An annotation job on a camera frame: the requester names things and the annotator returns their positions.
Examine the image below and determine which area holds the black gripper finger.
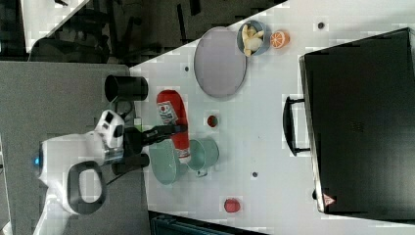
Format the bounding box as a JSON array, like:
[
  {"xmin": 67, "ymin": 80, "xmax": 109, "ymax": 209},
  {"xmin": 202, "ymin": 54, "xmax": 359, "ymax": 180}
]
[{"xmin": 142, "ymin": 124, "xmax": 188, "ymax": 146}]

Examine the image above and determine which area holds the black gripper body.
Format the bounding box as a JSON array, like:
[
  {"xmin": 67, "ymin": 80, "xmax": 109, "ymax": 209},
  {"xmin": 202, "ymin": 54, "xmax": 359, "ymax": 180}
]
[{"xmin": 123, "ymin": 127, "xmax": 143, "ymax": 157}]

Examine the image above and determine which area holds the red ketchup bottle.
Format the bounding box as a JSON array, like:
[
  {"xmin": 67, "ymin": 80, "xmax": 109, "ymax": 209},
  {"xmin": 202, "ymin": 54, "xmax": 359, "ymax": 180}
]
[{"xmin": 157, "ymin": 90, "xmax": 191, "ymax": 164}]

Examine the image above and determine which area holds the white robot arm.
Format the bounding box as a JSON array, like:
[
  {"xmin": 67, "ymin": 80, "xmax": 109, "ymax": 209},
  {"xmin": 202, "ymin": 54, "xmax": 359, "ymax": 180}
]
[{"xmin": 33, "ymin": 110, "xmax": 187, "ymax": 235}]

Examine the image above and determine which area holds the black cylinder cup lower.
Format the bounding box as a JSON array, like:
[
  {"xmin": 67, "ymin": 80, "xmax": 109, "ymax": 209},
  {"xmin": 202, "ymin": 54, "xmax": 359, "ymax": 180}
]
[{"xmin": 112, "ymin": 154, "xmax": 150, "ymax": 175}]

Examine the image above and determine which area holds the black cylinder cup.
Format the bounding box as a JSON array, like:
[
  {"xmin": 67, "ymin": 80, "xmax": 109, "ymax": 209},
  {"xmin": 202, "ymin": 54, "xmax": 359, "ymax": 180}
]
[
  {"xmin": 112, "ymin": 154, "xmax": 150, "ymax": 175},
  {"xmin": 105, "ymin": 75, "xmax": 149, "ymax": 102}
]

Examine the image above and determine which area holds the black cylinder cup upper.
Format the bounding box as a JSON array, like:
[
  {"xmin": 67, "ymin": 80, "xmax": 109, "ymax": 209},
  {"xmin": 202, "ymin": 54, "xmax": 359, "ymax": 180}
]
[{"xmin": 105, "ymin": 75, "xmax": 149, "ymax": 102}]

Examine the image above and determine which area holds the green metal cup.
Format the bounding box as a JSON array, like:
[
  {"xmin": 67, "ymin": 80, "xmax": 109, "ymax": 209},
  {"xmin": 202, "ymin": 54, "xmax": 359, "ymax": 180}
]
[{"xmin": 188, "ymin": 137, "xmax": 219, "ymax": 177}]

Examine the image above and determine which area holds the small red toy fruit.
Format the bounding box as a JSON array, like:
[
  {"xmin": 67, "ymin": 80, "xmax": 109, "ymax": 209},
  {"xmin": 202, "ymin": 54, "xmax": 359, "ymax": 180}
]
[{"xmin": 207, "ymin": 116, "xmax": 218, "ymax": 127}]

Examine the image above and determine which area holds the grey round plate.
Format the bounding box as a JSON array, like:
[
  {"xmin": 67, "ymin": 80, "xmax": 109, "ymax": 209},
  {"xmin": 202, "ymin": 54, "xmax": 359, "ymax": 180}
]
[{"xmin": 194, "ymin": 26, "xmax": 247, "ymax": 98}]

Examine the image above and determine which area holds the red strawberry toy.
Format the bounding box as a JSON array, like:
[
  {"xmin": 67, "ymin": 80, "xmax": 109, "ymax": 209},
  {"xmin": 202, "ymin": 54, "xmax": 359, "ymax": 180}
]
[{"xmin": 224, "ymin": 198, "xmax": 241, "ymax": 213}]

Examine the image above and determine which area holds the yellow toy in bowl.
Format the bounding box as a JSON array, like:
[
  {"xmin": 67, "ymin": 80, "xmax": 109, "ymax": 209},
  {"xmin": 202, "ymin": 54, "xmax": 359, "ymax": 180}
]
[{"xmin": 242, "ymin": 24, "xmax": 264, "ymax": 57}]

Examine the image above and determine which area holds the blue bowl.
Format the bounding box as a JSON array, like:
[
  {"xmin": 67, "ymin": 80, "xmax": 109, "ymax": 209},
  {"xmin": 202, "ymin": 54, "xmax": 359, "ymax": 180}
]
[{"xmin": 237, "ymin": 20, "xmax": 270, "ymax": 57}]

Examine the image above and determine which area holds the orange slice toy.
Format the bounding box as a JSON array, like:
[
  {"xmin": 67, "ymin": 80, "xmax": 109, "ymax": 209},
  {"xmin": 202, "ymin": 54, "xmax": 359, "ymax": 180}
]
[{"xmin": 270, "ymin": 30, "xmax": 290, "ymax": 49}]

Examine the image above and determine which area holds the black cable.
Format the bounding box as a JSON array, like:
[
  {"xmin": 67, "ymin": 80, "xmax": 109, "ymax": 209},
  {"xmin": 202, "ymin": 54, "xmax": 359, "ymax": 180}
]
[{"xmin": 107, "ymin": 99, "xmax": 135, "ymax": 185}]

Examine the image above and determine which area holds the black case with handle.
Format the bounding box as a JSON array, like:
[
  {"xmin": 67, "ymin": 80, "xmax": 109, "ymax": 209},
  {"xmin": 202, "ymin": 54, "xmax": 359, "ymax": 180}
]
[{"xmin": 299, "ymin": 27, "xmax": 415, "ymax": 224}]

